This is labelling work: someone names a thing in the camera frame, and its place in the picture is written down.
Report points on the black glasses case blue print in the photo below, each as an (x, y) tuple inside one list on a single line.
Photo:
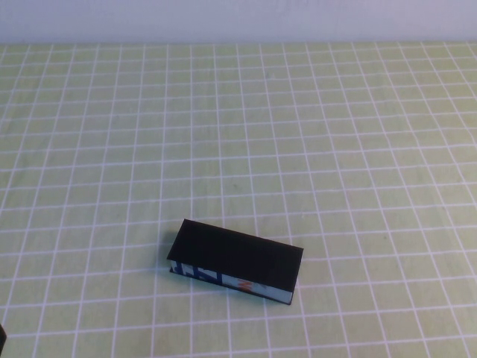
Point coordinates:
[(238, 253)]

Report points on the green white grid tablecloth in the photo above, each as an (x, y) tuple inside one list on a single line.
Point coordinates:
[(112, 149)]

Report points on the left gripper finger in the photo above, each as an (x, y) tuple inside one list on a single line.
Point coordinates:
[(2, 334)]

